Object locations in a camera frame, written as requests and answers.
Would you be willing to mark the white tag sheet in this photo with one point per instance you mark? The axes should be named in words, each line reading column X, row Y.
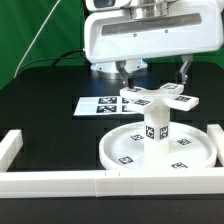
column 104, row 105

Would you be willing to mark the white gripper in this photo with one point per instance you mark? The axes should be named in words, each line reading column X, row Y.
column 152, row 29

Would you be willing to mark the white left fence rail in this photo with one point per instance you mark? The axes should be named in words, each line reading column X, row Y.
column 9, row 148

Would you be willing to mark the white round table top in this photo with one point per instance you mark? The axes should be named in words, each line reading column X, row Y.
column 127, row 148

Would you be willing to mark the white front fence rail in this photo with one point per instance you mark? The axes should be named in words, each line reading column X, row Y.
column 111, row 183

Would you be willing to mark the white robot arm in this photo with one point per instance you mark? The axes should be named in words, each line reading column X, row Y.
column 133, row 65

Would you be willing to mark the white cross-shaped table base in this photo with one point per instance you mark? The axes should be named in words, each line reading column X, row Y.
column 142, row 100

